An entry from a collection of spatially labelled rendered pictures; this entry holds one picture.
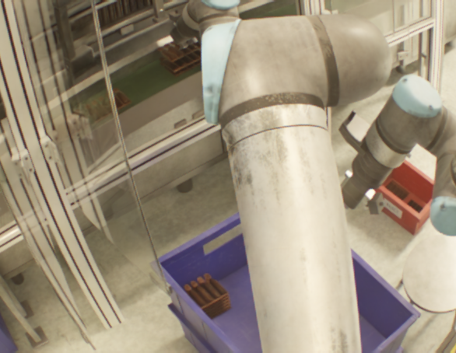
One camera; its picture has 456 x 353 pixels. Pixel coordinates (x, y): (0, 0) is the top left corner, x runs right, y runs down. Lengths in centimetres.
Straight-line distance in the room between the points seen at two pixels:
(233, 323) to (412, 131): 85
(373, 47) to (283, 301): 31
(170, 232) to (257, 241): 151
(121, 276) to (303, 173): 147
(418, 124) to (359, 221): 119
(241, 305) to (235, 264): 13
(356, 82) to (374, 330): 100
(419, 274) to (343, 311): 107
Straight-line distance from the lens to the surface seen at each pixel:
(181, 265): 151
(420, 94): 90
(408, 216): 201
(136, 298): 193
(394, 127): 92
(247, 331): 155
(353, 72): 64
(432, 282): 162
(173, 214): 214
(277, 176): 58
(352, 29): 66
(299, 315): 56
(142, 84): 156
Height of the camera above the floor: 157
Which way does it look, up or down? 44 degrees down
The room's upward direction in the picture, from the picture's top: 9 degrees counter-clockwise
